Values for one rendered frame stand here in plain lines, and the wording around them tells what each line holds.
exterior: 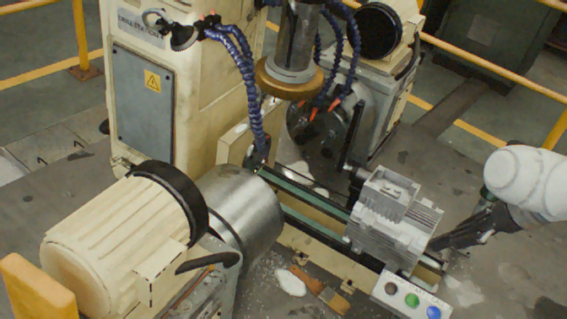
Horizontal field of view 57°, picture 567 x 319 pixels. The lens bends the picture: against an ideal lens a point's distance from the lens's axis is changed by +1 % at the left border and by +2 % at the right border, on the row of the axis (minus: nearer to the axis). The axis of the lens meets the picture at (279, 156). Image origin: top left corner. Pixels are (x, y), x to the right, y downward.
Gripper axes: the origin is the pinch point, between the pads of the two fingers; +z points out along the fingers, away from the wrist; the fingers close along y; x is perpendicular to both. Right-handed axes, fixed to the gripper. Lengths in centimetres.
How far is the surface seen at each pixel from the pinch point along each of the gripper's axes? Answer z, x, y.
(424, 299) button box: 1.7, 3.1, 16.2
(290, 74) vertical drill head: 2, -55, -1
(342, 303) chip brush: 33.5, 1.3, 8.9
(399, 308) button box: 5.5, 0.8, 20.3
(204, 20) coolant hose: 4, -77, 9
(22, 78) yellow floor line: 230, -179, -76
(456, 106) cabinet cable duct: 106, 30, -257
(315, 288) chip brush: 37.6, -5.9, 9.1
